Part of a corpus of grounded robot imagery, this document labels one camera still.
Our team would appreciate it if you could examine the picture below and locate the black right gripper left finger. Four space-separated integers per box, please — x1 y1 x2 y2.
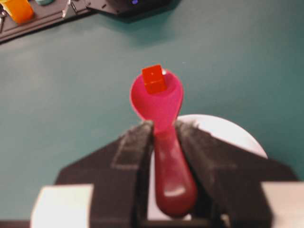
55 121 153 228

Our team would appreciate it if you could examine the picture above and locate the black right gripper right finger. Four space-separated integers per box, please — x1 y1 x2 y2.
175 121 299 228

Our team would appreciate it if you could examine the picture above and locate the pink plastic soup spoon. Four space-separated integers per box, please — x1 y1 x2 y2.
130 68 198 217

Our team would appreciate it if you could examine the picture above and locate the small red block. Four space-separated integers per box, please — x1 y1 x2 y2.
142 65 167 94

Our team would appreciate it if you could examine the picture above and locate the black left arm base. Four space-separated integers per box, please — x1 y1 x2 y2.
85 0 171 17

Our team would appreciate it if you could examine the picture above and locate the white ceramic bowl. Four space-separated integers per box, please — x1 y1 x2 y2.
178 114 268 158

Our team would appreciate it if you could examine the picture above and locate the teal plastic cup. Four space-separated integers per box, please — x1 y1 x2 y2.
35 0 54 6

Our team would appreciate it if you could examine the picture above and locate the orange plastic bottle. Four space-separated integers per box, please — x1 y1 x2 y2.
0 0 34 23

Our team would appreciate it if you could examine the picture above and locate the black table edge frame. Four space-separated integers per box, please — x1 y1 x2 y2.
0 0 94 44

